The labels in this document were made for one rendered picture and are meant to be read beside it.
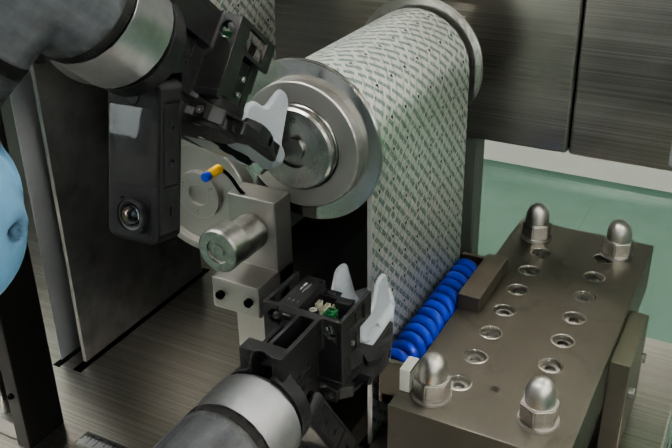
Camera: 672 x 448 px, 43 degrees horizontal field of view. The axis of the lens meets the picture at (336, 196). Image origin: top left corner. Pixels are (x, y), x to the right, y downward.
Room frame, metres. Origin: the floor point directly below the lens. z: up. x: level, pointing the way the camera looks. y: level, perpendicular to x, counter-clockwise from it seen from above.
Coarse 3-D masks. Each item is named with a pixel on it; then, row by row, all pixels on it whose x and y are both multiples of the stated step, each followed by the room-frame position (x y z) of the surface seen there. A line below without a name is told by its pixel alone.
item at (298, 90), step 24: (264, 96) 0.69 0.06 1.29; (288, 96) 0.68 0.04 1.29; (312, 96) 0.67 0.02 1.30; (336, 96) 0.67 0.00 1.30; (336, 120) 0.66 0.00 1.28; (360, 144) 0.66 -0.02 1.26; (336, 168) 0.66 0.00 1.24; (360, 168) 0.66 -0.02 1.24; (312, 192) 0.67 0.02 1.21; (336, 192) 0.66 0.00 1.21
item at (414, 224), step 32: (416, 160) 0.75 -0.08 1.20; (448, 160) 0.82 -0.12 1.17; (384, 192) 0.68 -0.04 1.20; (416, 192) 0.75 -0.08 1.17; (448, 192) 0.83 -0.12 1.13; (384, 224) 0.68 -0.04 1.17; (416, 224) 0.75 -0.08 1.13; (448, 224) 0.83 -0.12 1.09; (384, 256) 0.68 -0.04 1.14; (416, 256) 0.75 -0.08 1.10; (448, 256) 0.83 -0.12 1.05; (416, 288) 0.75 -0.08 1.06
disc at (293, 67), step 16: (272, 64) 0.70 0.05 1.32; (288, 64) 0.69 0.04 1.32; (304, 64) 0.69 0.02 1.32; (320, 64) 0.68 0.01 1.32; (256, 80) 0.71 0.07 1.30; (272, 80) 0.70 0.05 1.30; (320, 80) 0.68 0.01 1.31; (336, 80) 0.67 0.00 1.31; (352, 96) 0.66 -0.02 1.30; (352, 112) 0.66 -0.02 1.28; (368, 112) 0.66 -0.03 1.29; (368, 128) 0.66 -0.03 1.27; (368, 144) 0.66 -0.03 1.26; (368, 160) 0.66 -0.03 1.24; (256, 176) 0.71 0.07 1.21; (368, 176) 0.66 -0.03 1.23; (352, 192) 0.67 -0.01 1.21; (368, 192) 0.66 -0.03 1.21; (304, 208) 0.69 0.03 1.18; (320, 208) 0.68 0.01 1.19; (336, 208) 0.67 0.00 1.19; (352, 208) 0.67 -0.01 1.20
